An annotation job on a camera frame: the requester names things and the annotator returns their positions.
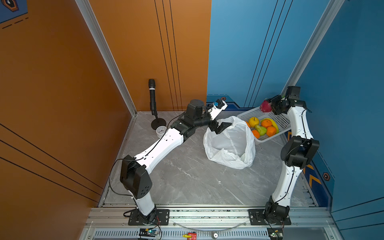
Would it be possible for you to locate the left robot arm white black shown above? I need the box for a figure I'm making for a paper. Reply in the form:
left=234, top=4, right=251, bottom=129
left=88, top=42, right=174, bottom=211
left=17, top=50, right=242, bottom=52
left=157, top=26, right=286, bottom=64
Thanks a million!
left=120, top=99, right=232, bottom=223

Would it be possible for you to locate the green circuit board left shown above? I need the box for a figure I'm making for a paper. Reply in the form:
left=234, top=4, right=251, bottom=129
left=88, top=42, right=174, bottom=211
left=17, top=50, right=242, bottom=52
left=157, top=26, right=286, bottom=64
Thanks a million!
left=138, top=228, right=161, bottom=240

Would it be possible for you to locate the black microphone on stand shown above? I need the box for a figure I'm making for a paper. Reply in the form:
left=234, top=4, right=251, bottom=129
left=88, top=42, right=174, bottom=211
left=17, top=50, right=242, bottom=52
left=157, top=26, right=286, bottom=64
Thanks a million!
left=149, top=79, right=167, bottom=130

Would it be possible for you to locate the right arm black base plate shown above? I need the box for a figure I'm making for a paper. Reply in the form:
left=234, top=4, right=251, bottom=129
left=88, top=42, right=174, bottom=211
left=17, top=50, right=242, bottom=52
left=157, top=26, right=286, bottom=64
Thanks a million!
left=248, top=209, right=292, bottom=227

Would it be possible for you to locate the red dragon fruit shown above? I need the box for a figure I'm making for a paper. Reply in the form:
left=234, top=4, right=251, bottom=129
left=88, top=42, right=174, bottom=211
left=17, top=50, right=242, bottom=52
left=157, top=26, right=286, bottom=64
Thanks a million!
left=260, top=99, right=273, bottom=113

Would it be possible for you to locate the circuit board right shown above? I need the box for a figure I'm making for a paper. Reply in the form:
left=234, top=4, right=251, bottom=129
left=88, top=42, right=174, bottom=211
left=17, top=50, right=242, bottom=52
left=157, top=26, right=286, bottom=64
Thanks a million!
left=267, top=229, right=284, bottom=240

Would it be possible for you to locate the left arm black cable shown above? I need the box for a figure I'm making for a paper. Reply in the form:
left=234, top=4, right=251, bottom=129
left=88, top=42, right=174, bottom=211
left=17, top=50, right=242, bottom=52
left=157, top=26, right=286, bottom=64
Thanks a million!
left=108, top=112, right=187, bottom=199

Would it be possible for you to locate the yellow banana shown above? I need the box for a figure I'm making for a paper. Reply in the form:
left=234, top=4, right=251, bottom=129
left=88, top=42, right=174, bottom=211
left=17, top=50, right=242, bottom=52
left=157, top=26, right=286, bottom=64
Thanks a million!
left=268, top=118, right=279, bottom=134

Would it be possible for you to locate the orange fruit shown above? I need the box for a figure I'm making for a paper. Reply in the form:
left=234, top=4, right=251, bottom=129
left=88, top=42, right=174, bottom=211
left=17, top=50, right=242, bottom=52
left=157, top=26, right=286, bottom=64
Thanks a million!
left=252, top=130, right=261, bottom=139
left=261, top=119, right=272, bottom=128
left=266, top=126, right=277, bottom=137

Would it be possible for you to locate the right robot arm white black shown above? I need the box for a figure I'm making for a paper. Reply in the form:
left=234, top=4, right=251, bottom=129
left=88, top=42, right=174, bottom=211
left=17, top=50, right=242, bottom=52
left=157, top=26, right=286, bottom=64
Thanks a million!
left=264, top=86, right=320, bottom=224

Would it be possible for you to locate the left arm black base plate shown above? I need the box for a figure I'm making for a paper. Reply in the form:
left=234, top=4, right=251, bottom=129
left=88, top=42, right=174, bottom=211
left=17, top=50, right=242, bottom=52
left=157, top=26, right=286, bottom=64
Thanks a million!
left=128, top=208, right=170, bottom=226

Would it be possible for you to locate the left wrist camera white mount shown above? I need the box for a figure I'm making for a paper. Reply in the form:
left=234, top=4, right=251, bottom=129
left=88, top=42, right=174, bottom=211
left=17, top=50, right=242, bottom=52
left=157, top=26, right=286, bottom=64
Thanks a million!
left=207, top=99, right=228, bottom=121

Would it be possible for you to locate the white plastic basket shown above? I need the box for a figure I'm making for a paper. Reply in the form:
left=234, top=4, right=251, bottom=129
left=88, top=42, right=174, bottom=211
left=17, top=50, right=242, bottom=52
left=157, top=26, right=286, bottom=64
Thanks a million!
left=237, top=107, right=291, bottom=144

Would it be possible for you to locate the green pear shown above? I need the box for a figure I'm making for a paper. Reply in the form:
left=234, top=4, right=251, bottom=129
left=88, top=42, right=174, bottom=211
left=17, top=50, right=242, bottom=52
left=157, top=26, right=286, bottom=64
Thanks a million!
left=254, top=125, right=267, bottom=136

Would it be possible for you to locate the white plastic bag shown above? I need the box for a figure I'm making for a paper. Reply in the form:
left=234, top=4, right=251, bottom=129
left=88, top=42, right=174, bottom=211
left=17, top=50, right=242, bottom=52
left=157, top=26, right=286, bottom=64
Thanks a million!
left=203, top=116, right=256, bottom=170

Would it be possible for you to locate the round white gauge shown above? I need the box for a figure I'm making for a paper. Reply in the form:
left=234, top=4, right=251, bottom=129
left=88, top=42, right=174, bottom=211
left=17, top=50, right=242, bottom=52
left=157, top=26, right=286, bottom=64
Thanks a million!
left=156, top=126, right=168, bottom=139

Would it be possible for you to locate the yellow apple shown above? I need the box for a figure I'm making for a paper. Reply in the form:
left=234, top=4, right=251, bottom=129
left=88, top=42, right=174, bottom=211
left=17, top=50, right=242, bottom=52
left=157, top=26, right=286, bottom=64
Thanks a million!
left=248, top=117, right=260, bottom=128

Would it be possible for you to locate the aluminium front rail frame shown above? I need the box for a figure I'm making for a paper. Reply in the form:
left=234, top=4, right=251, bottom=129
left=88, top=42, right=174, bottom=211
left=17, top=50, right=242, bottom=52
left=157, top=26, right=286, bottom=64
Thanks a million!
left=79, top=205, right=343, bottom=240

